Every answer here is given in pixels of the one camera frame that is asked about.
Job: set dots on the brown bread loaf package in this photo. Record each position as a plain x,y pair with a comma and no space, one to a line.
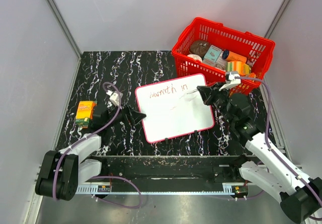
199,47

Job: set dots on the yellow green sponge pack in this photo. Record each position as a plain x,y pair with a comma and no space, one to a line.
239,66

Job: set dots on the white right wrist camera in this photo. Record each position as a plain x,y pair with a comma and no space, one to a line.
232,79

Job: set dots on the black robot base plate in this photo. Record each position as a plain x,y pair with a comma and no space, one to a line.
173,173

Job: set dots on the orange yellow snack box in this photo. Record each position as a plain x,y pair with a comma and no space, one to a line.
84,113

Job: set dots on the pink framed whiteboard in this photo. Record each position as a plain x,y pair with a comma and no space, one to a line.
170,112

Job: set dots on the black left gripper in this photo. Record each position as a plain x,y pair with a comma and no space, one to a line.
131,117

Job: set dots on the red plastic shopping basket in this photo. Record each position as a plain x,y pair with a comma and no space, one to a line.
258,51

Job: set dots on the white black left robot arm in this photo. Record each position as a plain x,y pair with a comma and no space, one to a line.
62,171

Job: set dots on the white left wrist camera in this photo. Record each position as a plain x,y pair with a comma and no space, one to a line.
114,97

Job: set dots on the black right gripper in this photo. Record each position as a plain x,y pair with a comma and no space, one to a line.
205,91

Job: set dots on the white slotted cable duct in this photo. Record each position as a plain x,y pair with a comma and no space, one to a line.
93,189

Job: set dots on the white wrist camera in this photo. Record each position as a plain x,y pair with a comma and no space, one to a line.
232,79
114,97

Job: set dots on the orange bottle with blue cap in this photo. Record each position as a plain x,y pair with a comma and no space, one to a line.
231,56

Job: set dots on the teal white small box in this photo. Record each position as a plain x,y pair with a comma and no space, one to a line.
212,54

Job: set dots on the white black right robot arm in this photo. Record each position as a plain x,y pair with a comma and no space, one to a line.
298,194

